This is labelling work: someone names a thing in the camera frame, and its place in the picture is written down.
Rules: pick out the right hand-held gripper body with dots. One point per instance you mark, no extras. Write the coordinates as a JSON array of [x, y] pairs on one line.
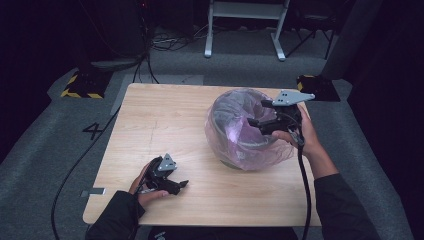
[[288, 116]]

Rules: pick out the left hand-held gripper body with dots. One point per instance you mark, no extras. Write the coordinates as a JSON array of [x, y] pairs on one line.
[[160, 178]]

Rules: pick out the pink plastic bag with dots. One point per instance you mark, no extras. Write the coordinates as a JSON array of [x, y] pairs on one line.
[[240, 150]]

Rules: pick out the green plastic bin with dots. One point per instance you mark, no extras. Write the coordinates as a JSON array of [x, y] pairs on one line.
[[230, 164]]

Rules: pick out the person's left hand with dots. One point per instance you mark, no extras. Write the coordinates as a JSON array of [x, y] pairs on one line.
[[148, 198]]

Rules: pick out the person's right hand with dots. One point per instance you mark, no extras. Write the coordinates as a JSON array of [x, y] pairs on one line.
[[308, 136]]

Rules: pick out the black yellow striped base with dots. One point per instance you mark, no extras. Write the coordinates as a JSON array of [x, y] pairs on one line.
[[83, 85], [318, 88]]

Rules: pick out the grey tape piece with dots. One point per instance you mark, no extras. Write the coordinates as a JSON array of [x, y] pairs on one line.
[[95, 191]]

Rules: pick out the person's dark clothing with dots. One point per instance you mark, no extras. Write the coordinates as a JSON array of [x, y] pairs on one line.
[[226, 235]]

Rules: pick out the black stand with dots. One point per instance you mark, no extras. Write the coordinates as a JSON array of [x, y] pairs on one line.
[[313, 20]]

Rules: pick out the white metal stand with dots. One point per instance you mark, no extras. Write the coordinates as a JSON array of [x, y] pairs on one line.
[[246, 10]]

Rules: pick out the grey pillar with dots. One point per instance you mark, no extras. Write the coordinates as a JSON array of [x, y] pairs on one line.
[[350, 40]]

